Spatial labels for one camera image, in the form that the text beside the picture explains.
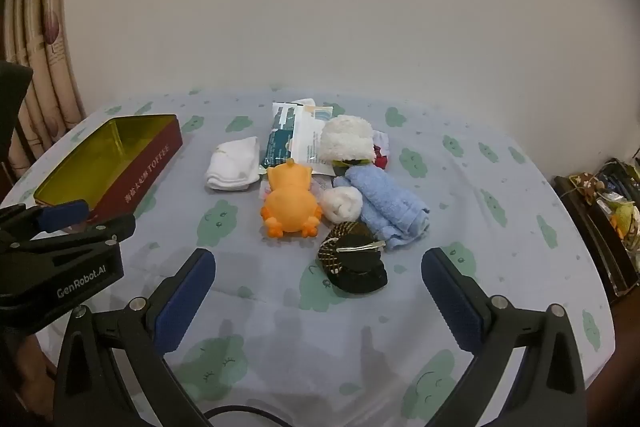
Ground beige leaf print curtain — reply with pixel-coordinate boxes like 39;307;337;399
0;0;86;188

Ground black gold bow hair clip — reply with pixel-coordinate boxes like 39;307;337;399
318;221;389;295

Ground cloud print tablecloth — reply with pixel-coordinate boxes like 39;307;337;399
0;88;616;427

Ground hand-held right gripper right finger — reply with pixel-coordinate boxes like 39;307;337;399
421;248;588;427

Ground white socks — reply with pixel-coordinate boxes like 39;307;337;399
204;136;262;192

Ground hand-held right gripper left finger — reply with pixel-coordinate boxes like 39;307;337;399
52;248;217;427

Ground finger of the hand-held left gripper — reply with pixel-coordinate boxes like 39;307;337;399
0;202;91;240
0;214;137;273

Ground dark wooden side table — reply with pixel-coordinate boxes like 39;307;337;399
552;174;640;305

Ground white knit glove red cuff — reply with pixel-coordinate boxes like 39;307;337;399
372;130;391;170

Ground red tin box gold interior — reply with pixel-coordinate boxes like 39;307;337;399
32;113;183;225

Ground black cable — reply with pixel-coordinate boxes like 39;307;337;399
202;404;296;427

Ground white printed packet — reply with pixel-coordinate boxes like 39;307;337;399
292;98;335;178

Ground colourful plastic bag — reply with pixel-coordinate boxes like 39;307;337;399
595;159;640;253

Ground white fluffy cloth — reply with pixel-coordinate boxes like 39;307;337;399
320;116;376;165

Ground orange toy bear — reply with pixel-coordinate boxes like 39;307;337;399
260;160;322;239

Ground light blue towel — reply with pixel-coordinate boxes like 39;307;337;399
332;165;431;251

